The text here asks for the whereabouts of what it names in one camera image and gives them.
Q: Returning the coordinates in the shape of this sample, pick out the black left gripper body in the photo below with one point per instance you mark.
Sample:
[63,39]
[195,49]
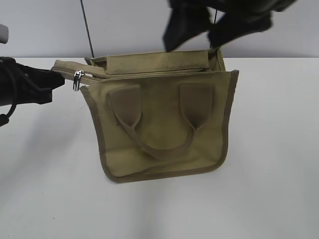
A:
[23,85]

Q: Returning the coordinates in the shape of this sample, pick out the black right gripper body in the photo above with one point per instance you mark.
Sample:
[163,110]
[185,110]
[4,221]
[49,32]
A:
[244,17]

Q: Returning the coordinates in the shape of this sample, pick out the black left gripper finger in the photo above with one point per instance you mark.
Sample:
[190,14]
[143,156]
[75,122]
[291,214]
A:
[46,81]

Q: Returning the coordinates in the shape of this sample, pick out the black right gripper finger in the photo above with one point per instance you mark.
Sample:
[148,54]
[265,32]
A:
[188,19]
[216,37]

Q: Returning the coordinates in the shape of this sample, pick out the silver metal zipper pull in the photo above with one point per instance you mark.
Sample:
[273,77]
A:
[77,79]

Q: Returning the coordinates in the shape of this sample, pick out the khaki yellow canvas bag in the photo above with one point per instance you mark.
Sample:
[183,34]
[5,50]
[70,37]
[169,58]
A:
[161,127]

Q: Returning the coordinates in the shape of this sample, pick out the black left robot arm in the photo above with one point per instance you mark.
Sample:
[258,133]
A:
[158,64]

